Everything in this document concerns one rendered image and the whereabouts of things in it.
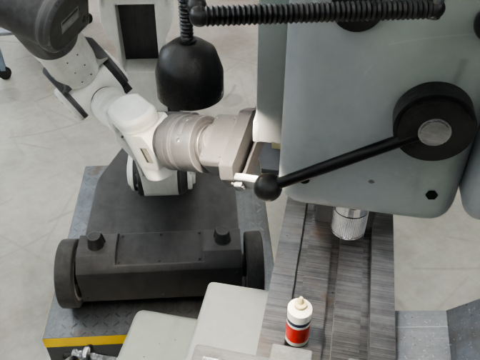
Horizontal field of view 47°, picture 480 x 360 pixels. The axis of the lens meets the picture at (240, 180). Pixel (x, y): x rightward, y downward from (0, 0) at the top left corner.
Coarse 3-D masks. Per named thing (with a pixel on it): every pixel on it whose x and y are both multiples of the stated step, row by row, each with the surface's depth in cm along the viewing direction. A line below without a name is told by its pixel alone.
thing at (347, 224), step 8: (336, 208) 71; (344, 208) 70; (336, 216) 72; (344, 216) 71; (352, 216) 70; (360, 216) 70; (336, 224) 72; (344, 224) 72; (352, 224) 71; (360, 224) 72; (336, 232) 73; (344, 232) 72; (352, 232) 72; (360, 232) 73
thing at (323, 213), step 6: (318, 204) 113; (318, 210) 114; (324, 210) 114; (330, 210) 114; (318, 216) 115; (324, 216) 115; (330, 216) 115; (372, 216) 113; (330, 222) 116; (366, 222) 114; (372, 222) 114
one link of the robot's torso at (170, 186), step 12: (120, 144) 141; (132, 156) 145; (132, 168) 161; (144, 180) 158; (168, 180) 158; (180, 180) 160; (144, 192) 162; (156, 192) 163; (168, 192) 163; (180, 192) 164
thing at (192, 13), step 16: (368, 0) 37; (384, 0) 37; (400, 0) 37; (416, 0) 37; (192, 16) 36; (208, 16) 36; (224, 16) 36; (240, 16) 36; (256, 16) 36; (272, 16) 36; (288, 16) 36; (304, 16) 36; (320, 16) 37; (336, 16) 37; (352, 16) 37; (368, 16) 37; (384, 16) 37; (400, 16) 37; (416, 16) 37; (432, 16) 37
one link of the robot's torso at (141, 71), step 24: (120, 0) 116; (144, 0) 117; (168, 0) 117; (120, 24) 123; (144, 24) 124; (168, 24) 119; (120, 48) 122; (144, 48) 128; (144, 72) 126; (144, 96) 130
